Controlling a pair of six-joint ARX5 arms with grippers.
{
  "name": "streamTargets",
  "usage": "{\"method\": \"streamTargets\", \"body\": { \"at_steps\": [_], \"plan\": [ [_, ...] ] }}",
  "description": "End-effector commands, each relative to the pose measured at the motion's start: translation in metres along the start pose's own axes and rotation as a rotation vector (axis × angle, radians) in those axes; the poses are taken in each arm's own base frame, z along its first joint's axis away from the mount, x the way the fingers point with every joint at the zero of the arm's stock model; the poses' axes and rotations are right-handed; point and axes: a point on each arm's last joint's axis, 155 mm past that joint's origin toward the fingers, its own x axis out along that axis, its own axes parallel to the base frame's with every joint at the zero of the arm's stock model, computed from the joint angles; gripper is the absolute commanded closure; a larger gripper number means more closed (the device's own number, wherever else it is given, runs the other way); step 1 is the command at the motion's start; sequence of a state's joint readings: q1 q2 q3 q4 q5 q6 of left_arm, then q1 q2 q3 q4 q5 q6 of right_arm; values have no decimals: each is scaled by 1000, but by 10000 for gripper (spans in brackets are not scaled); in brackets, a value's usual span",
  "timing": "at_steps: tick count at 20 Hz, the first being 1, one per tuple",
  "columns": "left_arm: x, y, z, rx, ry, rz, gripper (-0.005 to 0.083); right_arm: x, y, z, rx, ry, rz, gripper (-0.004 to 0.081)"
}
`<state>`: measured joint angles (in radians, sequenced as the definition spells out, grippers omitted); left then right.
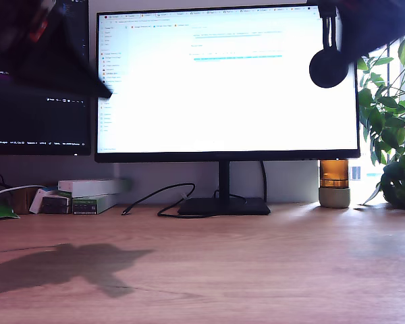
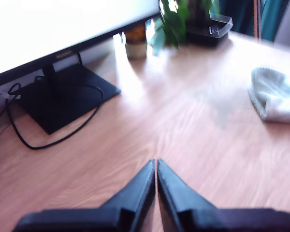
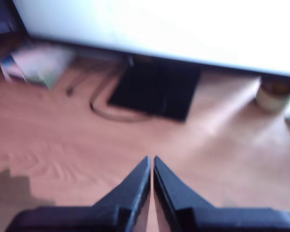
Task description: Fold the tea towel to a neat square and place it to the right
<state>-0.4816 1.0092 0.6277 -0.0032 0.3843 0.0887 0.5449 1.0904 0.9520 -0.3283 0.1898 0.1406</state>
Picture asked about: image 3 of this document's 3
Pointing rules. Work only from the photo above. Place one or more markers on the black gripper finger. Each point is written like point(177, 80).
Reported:
point(181, 207)
point(125, 207)

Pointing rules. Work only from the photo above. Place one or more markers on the amber glass jar grey base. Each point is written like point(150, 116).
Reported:
point(273, 99)

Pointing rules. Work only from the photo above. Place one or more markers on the long white cardboard box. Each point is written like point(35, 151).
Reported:
point(43, 61)

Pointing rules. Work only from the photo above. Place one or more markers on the black monitor with white screen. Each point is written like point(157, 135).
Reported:
point(159, 24)

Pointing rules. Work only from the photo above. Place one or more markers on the small white blue box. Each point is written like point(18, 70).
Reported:
point(7, 64)

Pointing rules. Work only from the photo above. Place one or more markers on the black monitor with dark terminal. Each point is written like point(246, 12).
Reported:
point(0, 17)

